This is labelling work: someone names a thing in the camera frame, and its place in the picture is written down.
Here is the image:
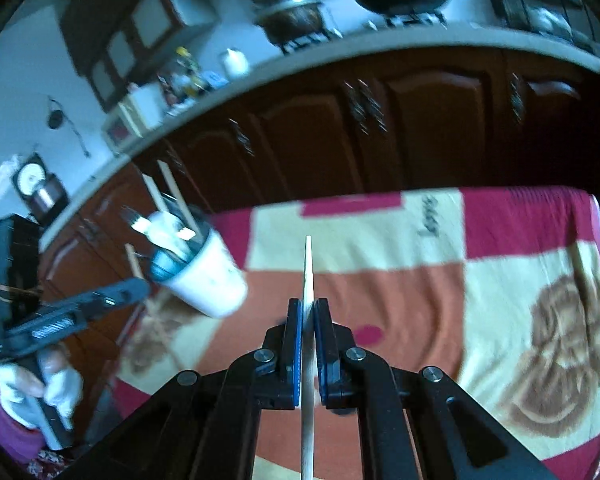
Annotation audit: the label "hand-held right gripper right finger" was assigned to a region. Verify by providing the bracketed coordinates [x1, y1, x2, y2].
[313, 298, 561, 480]

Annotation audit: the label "dish rack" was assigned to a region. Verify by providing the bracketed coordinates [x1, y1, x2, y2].
[490, 0, 596, 46]

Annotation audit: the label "white cup with blue rim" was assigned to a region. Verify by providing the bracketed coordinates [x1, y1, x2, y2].
[147, 212, 249, 318]

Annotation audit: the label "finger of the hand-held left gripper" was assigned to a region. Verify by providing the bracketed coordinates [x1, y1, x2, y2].
[80, 278, 151, 323]

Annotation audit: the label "person's left forearm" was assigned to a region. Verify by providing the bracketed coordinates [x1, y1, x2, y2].
[0, 385, 46, 463]

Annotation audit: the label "cream countertop appliance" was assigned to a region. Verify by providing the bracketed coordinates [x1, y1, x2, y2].
[102, 82, 166, 153]

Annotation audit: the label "brown kitchen base cabinets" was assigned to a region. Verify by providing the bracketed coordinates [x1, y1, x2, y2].
[0, 45, 600, 411]

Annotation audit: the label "printed blanket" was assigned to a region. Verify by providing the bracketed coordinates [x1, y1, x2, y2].
[112, 185, 600, 480]

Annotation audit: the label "brown wall cabinet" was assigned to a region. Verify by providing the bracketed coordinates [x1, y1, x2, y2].
[60, 0, 216, 111]

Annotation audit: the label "gas stove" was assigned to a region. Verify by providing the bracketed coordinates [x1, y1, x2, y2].
[280, 10, 448, 56]

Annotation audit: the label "white jar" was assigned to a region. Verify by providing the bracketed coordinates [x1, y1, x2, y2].
[220, 48, 251, 79]

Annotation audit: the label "black wall plug with cable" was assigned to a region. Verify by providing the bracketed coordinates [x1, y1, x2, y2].
[47, 97, 92, 158]

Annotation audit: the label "metal cabinet door handle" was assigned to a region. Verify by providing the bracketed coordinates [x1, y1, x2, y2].
[228, 120, 255, 156]
[360, 80, 383, 131]
[510, 75, 525, 123]
[347, 82, 368, 133]

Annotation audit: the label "metal pot with lid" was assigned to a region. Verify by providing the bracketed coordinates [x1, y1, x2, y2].
[255, 0, 331, 43]

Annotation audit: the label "silver rice cooker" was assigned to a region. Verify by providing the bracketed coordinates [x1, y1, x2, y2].
[30, 175, 71, 223]

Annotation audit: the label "cluster of condiment bottles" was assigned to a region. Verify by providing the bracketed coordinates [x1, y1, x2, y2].
[157, 46, 226, 111]

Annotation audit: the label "white paper sheet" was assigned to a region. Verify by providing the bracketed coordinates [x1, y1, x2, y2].
[0, 157, 21, 196]

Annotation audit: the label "person's left hand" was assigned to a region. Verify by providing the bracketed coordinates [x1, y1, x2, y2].
[0, 350, 84, 431]

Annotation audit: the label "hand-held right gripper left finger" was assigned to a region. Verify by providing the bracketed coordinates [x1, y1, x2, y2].
[67, 299, 305, 480]

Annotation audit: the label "wooden chopstick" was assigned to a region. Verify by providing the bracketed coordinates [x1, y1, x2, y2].
[158, 160, 202, 238]
[300, 236, 315, 480]
[141, 172, 168, 211]
[125, 243, 144, 279]

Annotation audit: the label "black round-dial appliance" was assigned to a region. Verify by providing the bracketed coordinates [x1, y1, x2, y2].
[12, 155, 46, 201]

